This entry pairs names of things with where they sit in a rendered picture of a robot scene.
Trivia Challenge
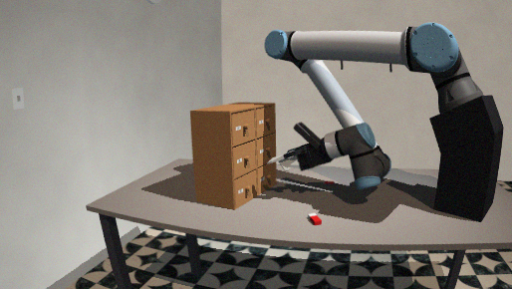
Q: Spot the brown wooden chest of drawers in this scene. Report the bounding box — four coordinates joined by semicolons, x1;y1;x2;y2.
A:
190;103;276;210

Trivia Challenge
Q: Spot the brown wooden drawer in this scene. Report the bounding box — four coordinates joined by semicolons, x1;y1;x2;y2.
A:
234;169;257;207
256;106;275;137
256;134;275;166
231;110;255;145
257;162;275;194
232;141;256;177

